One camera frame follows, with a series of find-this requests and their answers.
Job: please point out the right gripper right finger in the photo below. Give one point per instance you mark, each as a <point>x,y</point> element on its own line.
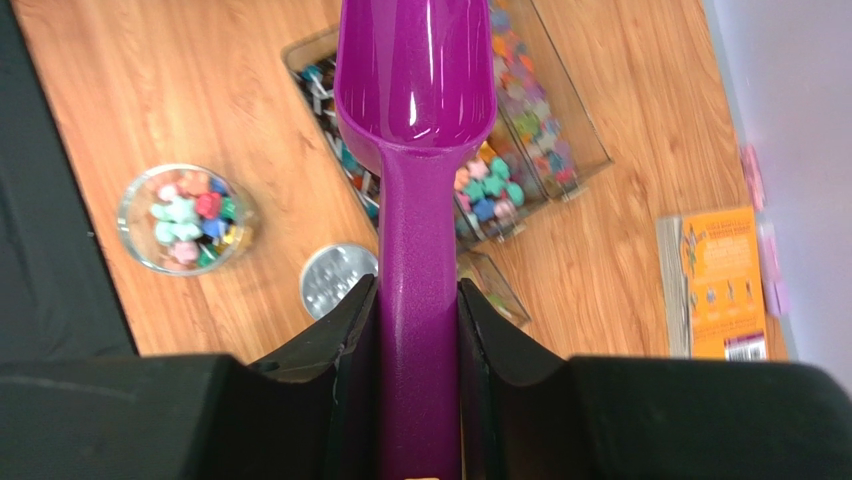
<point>530,414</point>

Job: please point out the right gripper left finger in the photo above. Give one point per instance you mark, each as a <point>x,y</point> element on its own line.
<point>308,410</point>

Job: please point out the three-compartment clear candy box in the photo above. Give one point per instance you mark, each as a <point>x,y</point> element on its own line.
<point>543,146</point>

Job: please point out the silver round jar lid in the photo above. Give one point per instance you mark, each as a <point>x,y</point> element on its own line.
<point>330,273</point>

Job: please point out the black base mat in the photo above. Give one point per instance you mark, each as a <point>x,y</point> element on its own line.
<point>57,298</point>

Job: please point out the clear plastic jar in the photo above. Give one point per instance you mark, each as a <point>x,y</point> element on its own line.
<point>185,220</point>

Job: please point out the purple plastic scoop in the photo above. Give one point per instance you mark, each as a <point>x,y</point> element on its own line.
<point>415,99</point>

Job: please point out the single clear candy box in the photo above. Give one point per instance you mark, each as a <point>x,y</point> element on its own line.
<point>483,272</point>

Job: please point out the orange book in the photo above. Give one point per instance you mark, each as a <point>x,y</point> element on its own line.
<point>714,300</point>

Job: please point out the pink marker pen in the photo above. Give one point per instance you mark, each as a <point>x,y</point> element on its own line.
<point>753,176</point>

